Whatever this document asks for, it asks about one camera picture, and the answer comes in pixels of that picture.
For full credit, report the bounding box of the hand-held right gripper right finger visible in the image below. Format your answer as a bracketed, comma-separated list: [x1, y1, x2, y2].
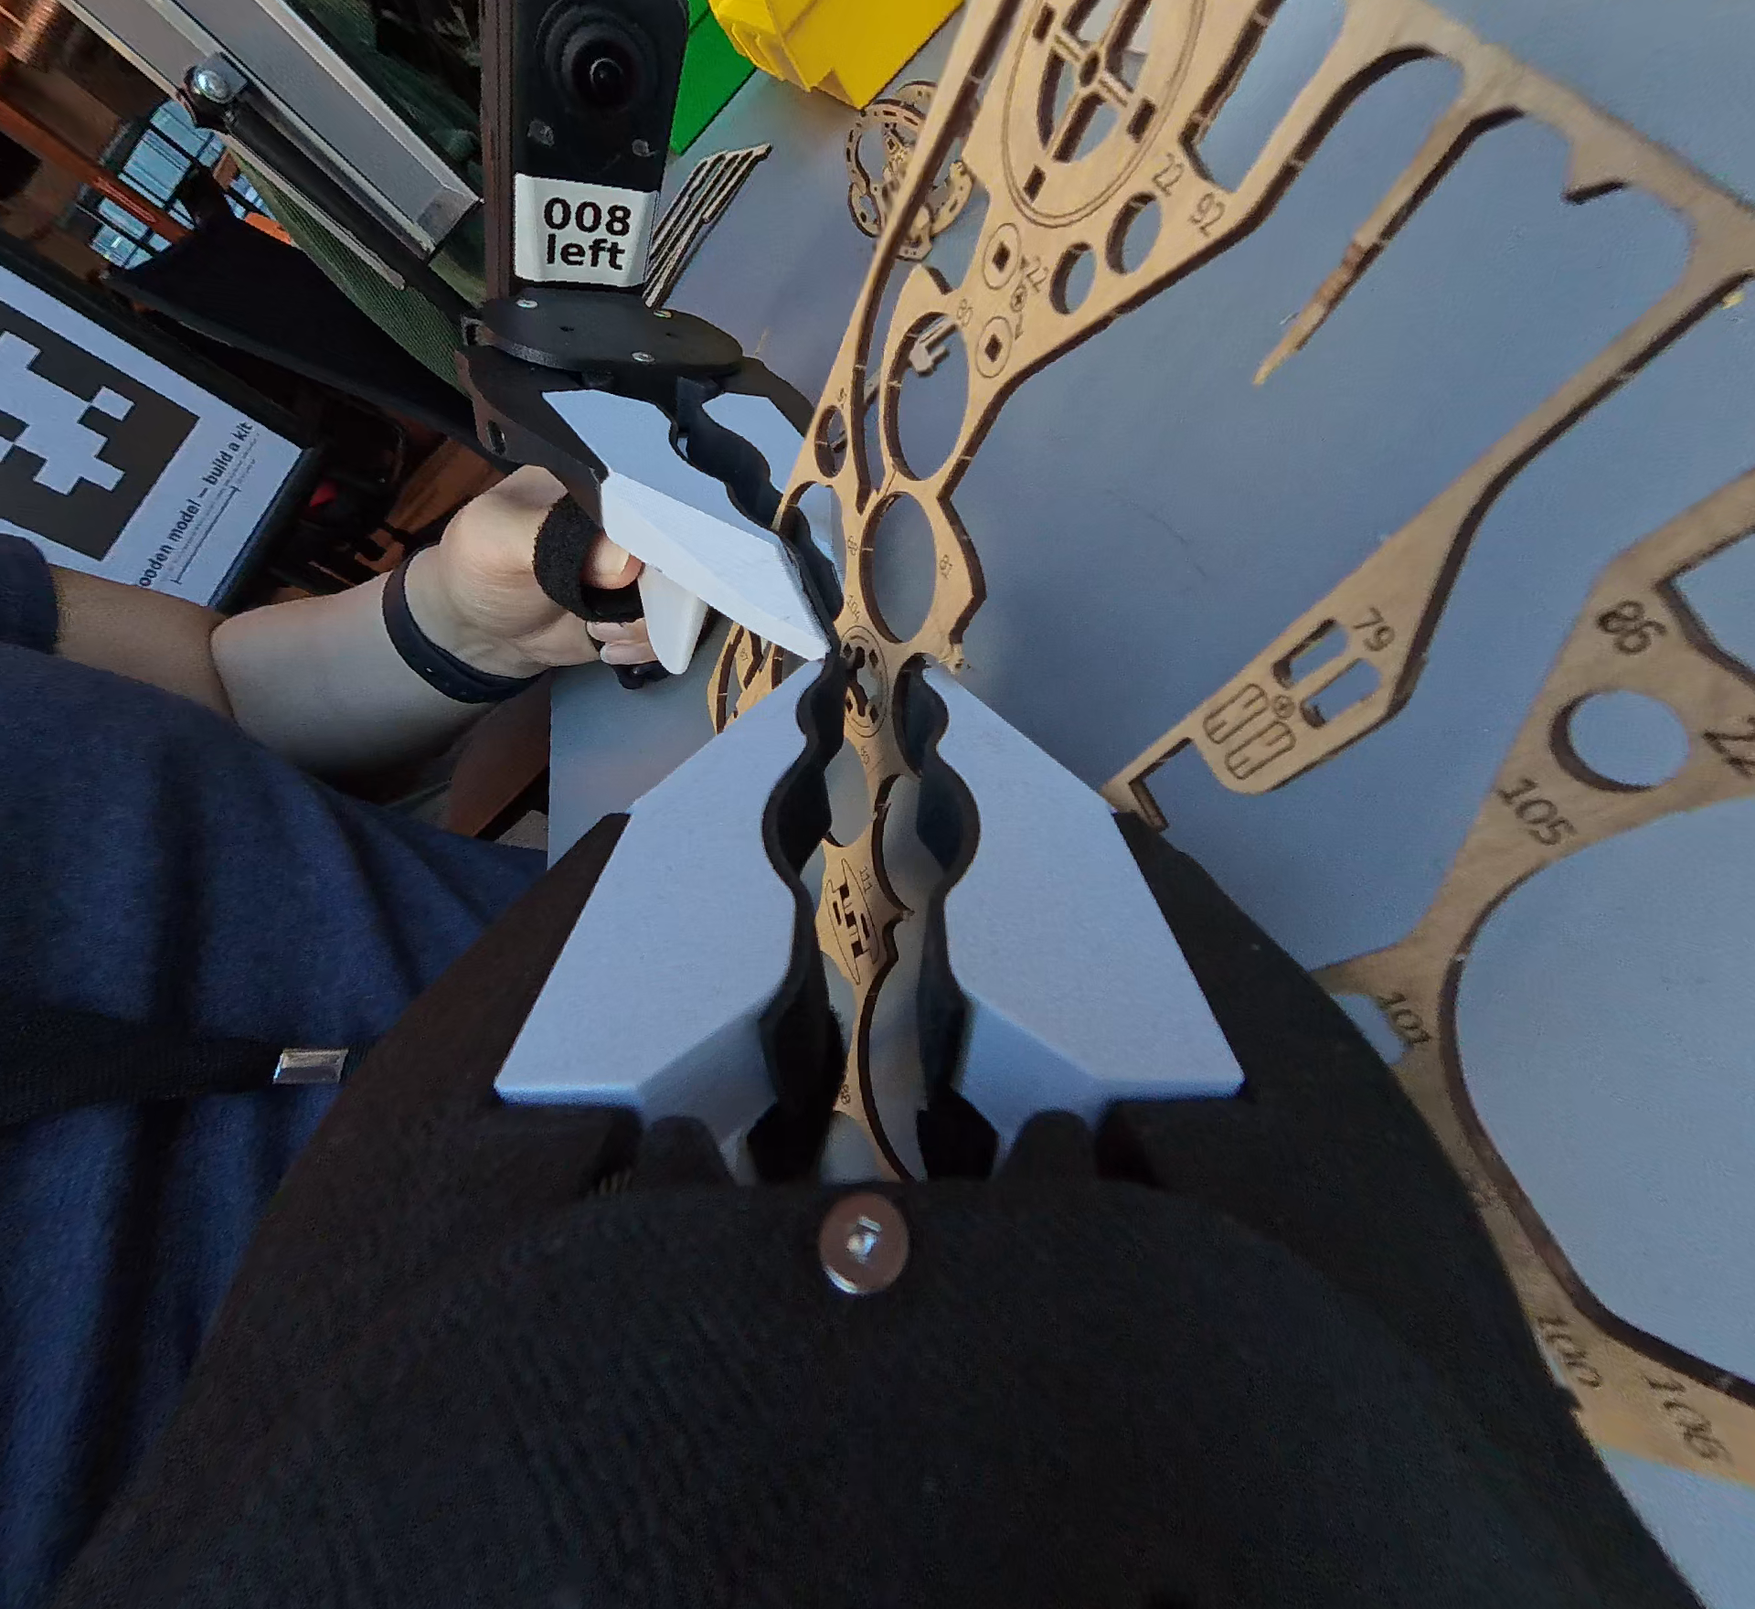
[893, 659, 1246, 1177]

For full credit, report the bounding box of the black framed marker sign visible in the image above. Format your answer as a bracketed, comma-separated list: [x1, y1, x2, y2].
[0, 243, 324, 609]

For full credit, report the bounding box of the slatted wooden part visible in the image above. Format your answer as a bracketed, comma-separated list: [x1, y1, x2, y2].
[641, 141, 772, 311]

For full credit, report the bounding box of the round wooden model assembly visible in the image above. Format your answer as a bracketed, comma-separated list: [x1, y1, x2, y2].
[842, 79, 975, 267]

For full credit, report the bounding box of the person's left hand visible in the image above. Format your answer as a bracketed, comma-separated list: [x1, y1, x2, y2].
[403, 462, 659, 685]

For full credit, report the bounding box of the laser-cut wooden parts sheet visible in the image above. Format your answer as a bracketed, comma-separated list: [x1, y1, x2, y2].
[705, 0, 1755, 1494]

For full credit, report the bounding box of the black shoulder strap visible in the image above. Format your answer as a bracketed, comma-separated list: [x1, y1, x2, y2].
[0, 1018, 357, 1131]

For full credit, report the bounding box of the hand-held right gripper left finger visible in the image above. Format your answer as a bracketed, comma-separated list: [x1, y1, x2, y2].
[493, 657, 849, 1183]

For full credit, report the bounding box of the green plastic bin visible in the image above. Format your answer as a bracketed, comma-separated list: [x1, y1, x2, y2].
[619, 0, 763, 160]

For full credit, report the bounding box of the black wristband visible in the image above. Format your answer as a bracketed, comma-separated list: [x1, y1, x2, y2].
[381, 545, 536, 705]

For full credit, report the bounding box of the person's left forearm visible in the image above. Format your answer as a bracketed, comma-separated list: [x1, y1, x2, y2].
[47, 567, 453, 760]

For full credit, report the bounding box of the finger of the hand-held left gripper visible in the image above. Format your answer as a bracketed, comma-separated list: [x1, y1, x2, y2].
[538, 384, 844, 665]
[705, 388, 827, 506]

